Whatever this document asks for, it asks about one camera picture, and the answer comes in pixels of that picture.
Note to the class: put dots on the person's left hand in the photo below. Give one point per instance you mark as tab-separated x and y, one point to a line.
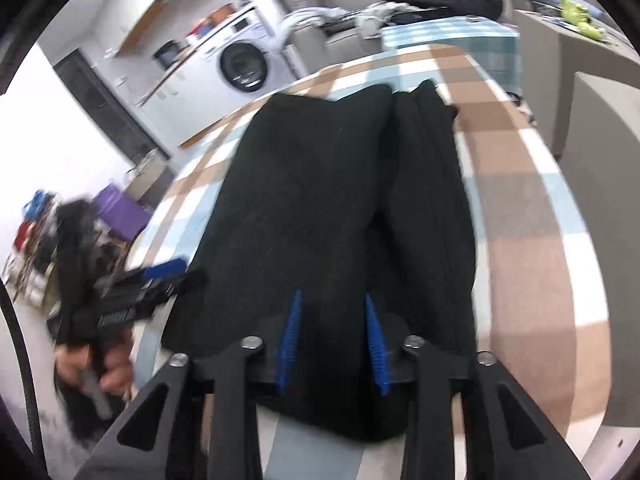
115	373

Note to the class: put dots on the dark cooking pot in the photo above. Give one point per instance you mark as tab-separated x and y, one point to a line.
167	54

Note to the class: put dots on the grey storage box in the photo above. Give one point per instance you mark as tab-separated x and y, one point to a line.
585	98

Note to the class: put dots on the purple plastic bag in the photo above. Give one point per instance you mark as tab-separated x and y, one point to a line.
121	213

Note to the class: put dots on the neon green small garment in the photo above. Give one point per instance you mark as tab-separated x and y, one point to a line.
578	15

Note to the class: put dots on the white kitchen cabinet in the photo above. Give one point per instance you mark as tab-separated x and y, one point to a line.
191	98

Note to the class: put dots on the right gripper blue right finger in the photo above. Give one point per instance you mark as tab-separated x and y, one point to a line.
377	348

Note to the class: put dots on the white front-load washing machine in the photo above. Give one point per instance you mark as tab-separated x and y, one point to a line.
239	64

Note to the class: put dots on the teal checkered cloth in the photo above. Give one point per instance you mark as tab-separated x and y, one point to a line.
496	47

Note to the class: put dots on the white clothes pile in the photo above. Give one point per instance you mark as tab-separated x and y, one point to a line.
368	21

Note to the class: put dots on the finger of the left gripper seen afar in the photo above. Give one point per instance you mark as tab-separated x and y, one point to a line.
165	271

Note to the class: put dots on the grey sofa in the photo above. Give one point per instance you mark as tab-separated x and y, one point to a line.
325	30

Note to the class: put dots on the black knit sweater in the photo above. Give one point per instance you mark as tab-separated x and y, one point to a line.
338	206

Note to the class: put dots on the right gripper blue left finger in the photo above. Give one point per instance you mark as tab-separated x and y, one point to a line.
287	350

